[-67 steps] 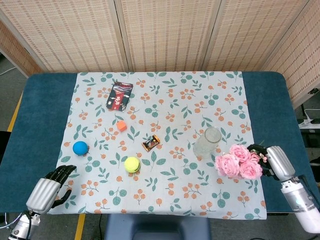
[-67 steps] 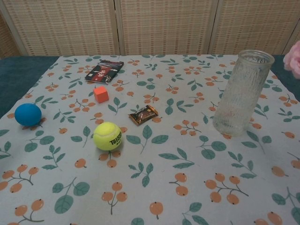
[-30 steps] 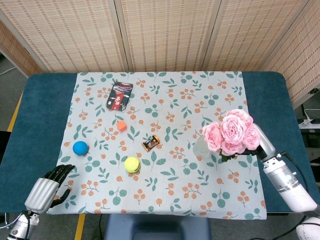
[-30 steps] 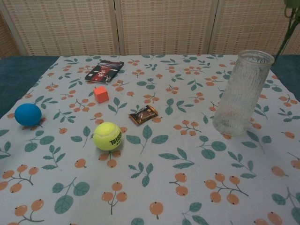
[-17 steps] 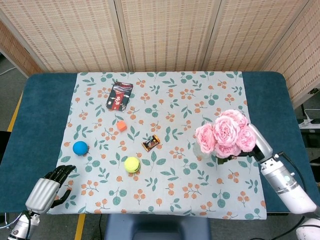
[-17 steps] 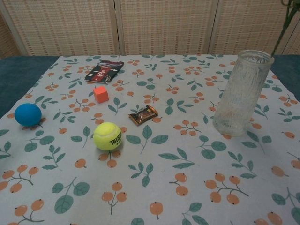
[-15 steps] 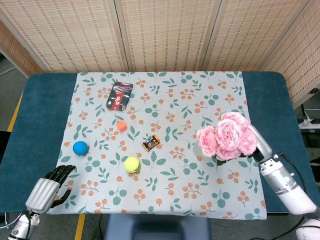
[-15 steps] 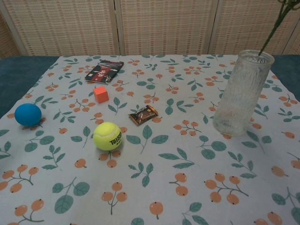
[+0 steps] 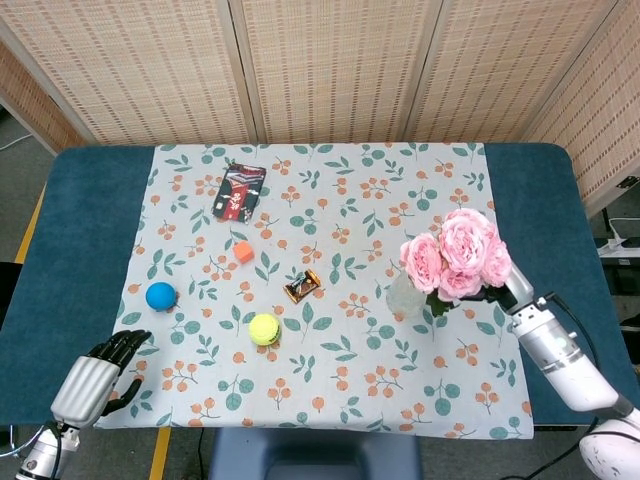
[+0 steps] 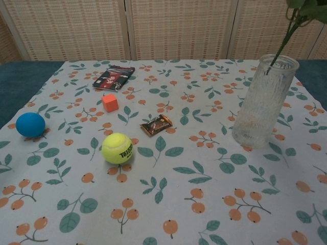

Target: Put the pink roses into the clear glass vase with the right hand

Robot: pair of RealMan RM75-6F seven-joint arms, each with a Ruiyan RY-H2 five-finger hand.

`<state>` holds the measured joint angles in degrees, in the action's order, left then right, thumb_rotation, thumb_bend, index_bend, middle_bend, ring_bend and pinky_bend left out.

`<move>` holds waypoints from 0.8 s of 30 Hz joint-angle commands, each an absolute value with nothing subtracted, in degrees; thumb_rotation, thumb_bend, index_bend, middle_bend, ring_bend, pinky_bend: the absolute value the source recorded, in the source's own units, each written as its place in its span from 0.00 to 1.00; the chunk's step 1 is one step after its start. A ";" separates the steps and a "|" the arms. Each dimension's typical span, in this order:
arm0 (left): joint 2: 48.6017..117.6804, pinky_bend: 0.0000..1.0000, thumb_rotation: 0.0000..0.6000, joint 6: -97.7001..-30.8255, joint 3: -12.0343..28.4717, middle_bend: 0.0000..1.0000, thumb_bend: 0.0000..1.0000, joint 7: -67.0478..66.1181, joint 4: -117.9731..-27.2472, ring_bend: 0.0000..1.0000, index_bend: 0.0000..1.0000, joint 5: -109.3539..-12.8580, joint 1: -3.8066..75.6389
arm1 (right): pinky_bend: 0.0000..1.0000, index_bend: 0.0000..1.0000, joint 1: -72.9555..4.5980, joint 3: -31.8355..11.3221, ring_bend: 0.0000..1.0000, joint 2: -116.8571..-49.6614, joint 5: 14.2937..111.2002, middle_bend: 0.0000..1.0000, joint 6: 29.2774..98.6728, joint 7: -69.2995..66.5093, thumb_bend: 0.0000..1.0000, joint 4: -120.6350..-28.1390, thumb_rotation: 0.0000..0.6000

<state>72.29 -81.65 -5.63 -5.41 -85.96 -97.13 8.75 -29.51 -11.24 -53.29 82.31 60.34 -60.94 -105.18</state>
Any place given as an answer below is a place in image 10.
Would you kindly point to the orange foam cube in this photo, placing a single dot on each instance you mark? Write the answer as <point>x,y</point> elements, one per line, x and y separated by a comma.
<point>110,102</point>

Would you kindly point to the woven bamboo folding screen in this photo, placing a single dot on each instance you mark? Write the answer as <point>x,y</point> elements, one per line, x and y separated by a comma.
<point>163,29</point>

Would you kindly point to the clear textured glass vase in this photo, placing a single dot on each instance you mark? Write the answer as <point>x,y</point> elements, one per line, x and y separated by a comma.
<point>263,102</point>

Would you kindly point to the floral print tablecloth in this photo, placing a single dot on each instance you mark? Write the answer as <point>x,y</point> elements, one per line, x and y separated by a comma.
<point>178,178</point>

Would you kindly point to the black red snack packet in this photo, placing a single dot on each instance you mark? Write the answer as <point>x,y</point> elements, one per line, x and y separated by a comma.
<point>113,77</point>

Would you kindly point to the pink flower bouquet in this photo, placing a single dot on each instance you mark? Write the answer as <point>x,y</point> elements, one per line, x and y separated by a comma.
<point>290,30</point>

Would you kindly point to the brown snack packet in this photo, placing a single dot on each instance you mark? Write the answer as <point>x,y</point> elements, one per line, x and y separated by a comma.
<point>155,125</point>

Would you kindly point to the yellow tennis ball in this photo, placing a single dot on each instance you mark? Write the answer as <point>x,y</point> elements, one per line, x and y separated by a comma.
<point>117,151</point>

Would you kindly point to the blue rubber ball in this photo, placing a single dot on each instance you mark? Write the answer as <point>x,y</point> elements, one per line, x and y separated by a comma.
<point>30,124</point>

